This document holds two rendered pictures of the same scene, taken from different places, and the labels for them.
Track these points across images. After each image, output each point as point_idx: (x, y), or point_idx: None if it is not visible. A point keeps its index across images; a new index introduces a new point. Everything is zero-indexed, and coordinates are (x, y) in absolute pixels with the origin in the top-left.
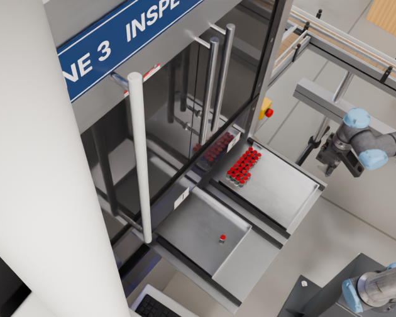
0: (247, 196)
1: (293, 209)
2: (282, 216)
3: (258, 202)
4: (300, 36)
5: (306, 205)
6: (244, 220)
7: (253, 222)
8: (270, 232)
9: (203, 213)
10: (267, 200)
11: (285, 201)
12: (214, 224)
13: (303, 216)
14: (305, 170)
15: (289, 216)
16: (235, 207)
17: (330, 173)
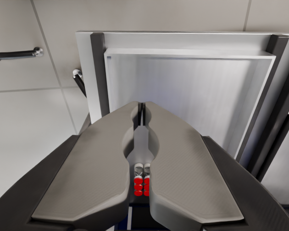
0: None
1: (196, 64)
2: (226, 76)
3: (219, 127)
4: None
5: (168, 45)
6: (277, 130)
7: (265, 113)
8: (275, 76)
9: (279, 173)
10: (205, 117)
11: (187, 90)
12: None
13: (198, 35)
14: (88, 95)
15: (217, 64)
16: (247, 147)
17: None
